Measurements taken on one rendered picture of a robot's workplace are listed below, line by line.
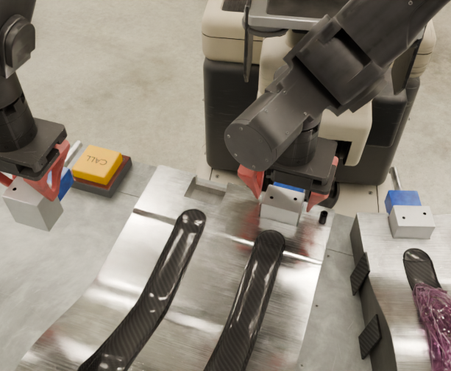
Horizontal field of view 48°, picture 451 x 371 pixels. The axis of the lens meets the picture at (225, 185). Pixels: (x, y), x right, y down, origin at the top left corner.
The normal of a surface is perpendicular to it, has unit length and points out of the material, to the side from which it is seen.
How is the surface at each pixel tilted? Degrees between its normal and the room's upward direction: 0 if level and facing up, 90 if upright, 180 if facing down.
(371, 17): 81
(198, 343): 26
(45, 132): 0
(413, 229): 90
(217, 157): 90
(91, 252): 0
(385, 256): 0
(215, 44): 90
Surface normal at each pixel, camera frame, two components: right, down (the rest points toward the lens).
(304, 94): 0.43, -0.33
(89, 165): 0.00, -0.66
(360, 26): -0.50, 0.54
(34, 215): -0.33, 0.72
